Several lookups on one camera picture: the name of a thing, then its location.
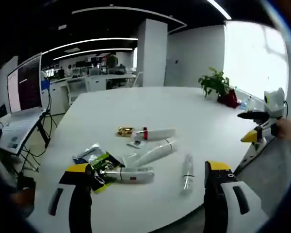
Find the small clear plastic sachet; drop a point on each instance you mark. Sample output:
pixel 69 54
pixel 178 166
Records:
pixel 135 144

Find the red plant pot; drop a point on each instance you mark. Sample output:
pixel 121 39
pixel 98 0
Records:
pixel 230 99

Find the clear water bottle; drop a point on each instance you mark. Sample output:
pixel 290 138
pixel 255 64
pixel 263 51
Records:
pixel 243 104

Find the blue storage box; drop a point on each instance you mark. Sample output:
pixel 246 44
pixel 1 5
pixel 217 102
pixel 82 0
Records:
pixel 45 84

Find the green black skincare sachet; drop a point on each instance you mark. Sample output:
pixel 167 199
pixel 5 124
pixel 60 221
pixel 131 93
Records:
pixel 104 162

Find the green potted plant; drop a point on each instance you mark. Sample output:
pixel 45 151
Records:
pixel 214 82

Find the gold foil packet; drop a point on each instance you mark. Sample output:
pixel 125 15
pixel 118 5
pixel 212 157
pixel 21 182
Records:
pixel 123 131

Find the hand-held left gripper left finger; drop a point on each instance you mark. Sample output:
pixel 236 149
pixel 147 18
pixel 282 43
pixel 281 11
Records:
pixel 80 194

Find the clear skincare bottle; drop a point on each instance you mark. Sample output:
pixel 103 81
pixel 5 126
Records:
pixel 188 174

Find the white square pillar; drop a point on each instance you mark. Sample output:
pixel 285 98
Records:
pixel 151 53

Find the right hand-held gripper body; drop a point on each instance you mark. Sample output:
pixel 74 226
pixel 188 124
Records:
pixel 275 102

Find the white skincare bottle red collar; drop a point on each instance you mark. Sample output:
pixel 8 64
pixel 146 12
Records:
pixel 160 133

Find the white skincare bottle silver cap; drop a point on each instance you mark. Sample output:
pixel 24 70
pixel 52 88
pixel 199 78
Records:
pixel 135 174

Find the ceiling light strip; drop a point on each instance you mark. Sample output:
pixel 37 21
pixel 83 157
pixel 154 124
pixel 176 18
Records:
pixel 219 9
pixel 94 40
pixel 92 51

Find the office desks with monitors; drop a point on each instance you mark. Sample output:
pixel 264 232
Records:
pixel 92 82

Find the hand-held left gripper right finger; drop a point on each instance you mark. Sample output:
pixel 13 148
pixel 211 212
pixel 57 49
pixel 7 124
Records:
pixel 215 194

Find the black monitor stand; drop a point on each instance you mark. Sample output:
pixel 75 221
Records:
pixel 44 128

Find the large bright window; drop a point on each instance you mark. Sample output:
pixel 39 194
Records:
pixel 254 60

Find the white skincare tube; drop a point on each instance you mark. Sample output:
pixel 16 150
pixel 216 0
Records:
pixel 155 151

